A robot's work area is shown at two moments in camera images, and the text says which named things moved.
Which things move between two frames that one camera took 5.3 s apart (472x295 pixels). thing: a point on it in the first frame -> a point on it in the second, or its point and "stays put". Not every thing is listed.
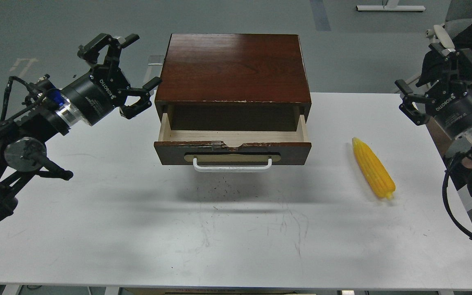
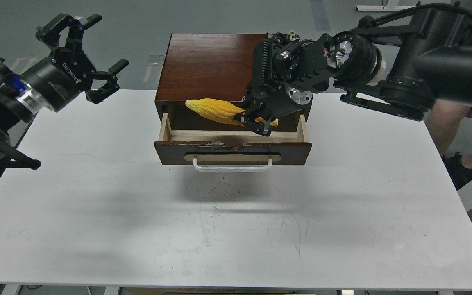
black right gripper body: [457, 110] -> [286, 71]
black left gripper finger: [129, 112] -> [111, 84]
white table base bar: [390, 8] stays put
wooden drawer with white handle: [232, 150] stays put
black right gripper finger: [414, 106] -> [264, 128]
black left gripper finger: [91, 50] -> [50, 32]
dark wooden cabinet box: [233, 82] stays put
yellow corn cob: [376, 173] -> [219, 111]
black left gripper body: [94, 95] -> [59, 79]
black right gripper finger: [451, 66] -> [252, 105]
